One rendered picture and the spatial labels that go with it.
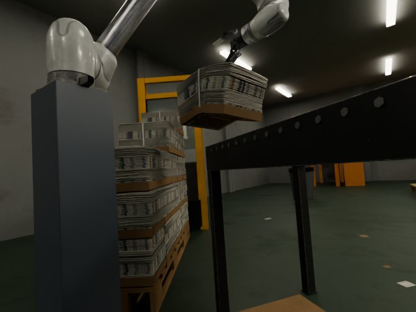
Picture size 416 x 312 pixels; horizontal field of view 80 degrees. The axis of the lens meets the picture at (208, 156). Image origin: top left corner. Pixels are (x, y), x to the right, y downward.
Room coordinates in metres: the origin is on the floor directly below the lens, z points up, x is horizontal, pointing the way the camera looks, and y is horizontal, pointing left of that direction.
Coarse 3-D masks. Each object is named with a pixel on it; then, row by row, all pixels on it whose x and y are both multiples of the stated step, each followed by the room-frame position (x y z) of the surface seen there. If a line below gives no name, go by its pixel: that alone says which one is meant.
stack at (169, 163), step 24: (120, 168) 1.22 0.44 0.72; (144, 168) 1.22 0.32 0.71; (168, 168) 1.73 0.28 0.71; (120, 192) 1.24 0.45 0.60; (144, 192) 1.22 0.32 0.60; (168, 192) 1.66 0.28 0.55; (120, 216) 1.23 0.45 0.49; (144, 216) 1.22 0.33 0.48; (120, 240) 1.23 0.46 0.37; (144, 240) 1.23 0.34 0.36; (168, 240) 1.59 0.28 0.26; (120, 264) 1.23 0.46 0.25; (144, 264) 1.22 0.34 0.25; (168, 264) 1.56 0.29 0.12; (144, 288) 1.22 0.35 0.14
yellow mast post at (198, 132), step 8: (200, 128) 2.90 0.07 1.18; (200, 136) 2.90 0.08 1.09; (200, 144) 2.90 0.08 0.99; (200, 152) 2.90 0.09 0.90; (200, 160) 2.90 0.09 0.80; (200, 168) 2.90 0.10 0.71; (200, 176) 2.90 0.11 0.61; (200, 184) 2.90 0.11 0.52; (200, 192) 2.90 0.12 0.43; (208, 224) 2.95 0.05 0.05
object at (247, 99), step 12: (216, 72) 1.12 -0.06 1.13; (228, 72) 1.06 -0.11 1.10; (240, 72) 1.10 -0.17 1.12; (252, 72) 1.15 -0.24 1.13; (204, 84) 1.18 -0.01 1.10; (216, 84) 1.12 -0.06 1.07; (228, 84) 1.08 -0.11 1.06; (240, 84) 1.13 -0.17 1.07; (252, 84) 1.18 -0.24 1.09; (264, 84) 1.23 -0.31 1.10; (204, 96) 1.17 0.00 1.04; (216, 96) 1.11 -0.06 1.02; (228, 96) 1.09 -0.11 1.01; (240, 96) 1.14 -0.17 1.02; (252, 96) 1.20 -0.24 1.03; (252, 108) 1.21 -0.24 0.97; (240, 120) 1.30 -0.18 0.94; (252, 120) 1.24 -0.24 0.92
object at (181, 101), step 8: (184, 80) 1.29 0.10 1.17; (192, 80) 1.25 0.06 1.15; (176, 88) 1.35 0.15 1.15; (184, 88) 1.29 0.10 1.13; (192, 88) 1.25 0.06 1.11; (184, 96) 1.29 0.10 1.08; (192, 96) 1.24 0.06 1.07; (184, 104) 1.29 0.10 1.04; (192, 104) 1.24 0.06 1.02; (184, 112) 1.29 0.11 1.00; (192, 120) 1.27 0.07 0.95; (200, 120) 1.28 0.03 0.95; (208, 120) 1.30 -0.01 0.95; (216, 120) 1.32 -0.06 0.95; (224, 120) 1.34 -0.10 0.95; (208, 128) 1.43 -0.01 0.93; (216, 128) 1.45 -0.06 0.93
